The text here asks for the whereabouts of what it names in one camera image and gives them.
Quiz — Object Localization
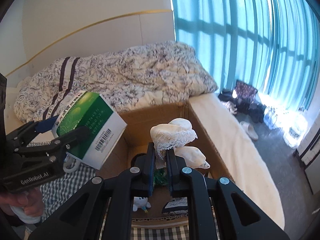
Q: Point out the black white tissue pack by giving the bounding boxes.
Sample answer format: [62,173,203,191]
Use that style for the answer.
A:
[162,197,188,216]

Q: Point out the white figurine toy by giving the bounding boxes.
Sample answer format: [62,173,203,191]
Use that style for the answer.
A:
[133,197,151,213]

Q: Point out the green white carton box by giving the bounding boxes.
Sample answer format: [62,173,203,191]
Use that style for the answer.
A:
[52,90,127,170]

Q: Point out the green snack bag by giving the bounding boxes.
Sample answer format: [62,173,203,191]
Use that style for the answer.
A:
[153,168,168,187]

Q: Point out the cream lace cloth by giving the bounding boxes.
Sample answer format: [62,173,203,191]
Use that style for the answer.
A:
[150,118,210,169]

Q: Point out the person left hand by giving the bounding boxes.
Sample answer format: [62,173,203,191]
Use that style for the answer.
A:
[0,187,44,217]

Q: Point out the white slipper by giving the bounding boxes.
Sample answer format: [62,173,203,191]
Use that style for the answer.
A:
[240,121,259,141]

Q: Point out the brown cardboard box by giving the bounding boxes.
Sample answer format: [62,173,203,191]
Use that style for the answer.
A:
[96,101,235,227]

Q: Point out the white cabinet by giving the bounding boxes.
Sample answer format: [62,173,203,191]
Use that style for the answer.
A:
[296,118,319,195]

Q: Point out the patterned purple bag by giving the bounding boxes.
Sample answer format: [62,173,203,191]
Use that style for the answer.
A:
[234,80,258,103]

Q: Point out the floral patterned duvet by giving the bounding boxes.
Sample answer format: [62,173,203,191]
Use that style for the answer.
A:
[13,41,218,123]

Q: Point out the teal window curtain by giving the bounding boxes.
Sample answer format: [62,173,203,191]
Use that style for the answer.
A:
[172,0,319,111]

